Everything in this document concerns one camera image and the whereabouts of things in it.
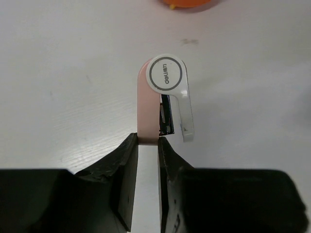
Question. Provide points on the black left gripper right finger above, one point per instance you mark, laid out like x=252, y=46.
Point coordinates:
x=218, y=200

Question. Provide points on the orange round desk organizer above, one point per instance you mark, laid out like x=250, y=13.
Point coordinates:
x=184, y=3

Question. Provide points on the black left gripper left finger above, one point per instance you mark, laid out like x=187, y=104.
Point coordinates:
x=97, y=199

